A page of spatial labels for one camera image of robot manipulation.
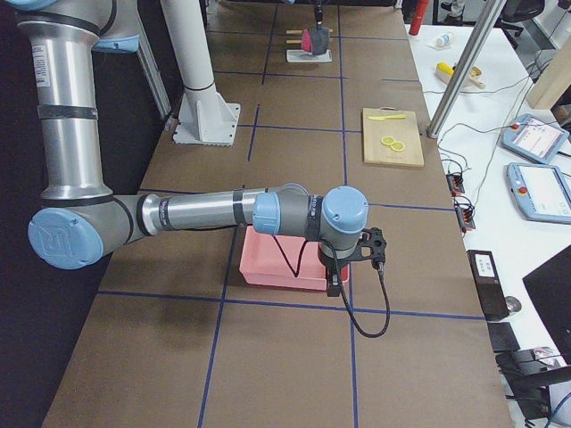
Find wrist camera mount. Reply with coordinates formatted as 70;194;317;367
343;227;387;271

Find lemon slice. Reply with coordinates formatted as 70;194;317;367
381;136;395;146
390;141;406;152

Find wooden rack rod outer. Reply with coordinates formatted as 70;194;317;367
285;29;333;35

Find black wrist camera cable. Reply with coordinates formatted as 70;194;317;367
319;240;392;339

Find orange connector block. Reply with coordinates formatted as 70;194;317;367
446;171;465;196
454;202;476;233

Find grey and magenta cloth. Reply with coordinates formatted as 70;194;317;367
302;27;329;55

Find wooden cutting board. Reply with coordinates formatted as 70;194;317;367
362;108;425;168

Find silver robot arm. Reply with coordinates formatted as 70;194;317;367
12;1;373;296

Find lower orange connector block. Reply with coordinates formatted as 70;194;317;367
454;202;476;233

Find teach pendant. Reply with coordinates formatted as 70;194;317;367
501;113;569;165
506;162;570;225

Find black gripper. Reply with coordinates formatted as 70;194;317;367
318;243;347;297
313;0;324;28

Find pink plastic bin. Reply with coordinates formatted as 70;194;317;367
239;226;327;292

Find red bottle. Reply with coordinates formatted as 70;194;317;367
409;0;430;36

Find yellow plastic knife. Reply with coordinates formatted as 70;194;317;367
367;114;407;121

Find lower teach pendant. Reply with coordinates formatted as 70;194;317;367
506;162;570;225

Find lemon slice upper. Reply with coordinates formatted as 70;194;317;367
381;136;395;146

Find upper teach pendant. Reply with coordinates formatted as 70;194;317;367
501;113;569;165

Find upper orange connector block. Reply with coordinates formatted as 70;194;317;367
446;171;465;196

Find white plastic bottle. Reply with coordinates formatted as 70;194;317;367
427;32;454;50

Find aluminium frame post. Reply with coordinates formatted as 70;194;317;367
426;0;506;139

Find lemon slice lower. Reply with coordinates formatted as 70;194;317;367
390;141;406;152

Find white towel rack tray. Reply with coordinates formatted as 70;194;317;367
285;49;333;63

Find black box with label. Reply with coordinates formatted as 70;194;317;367
467;250;509;321

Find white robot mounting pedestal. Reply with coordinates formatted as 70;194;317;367
161;0;241;146

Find black monitor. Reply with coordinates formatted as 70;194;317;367
523;248;570;362

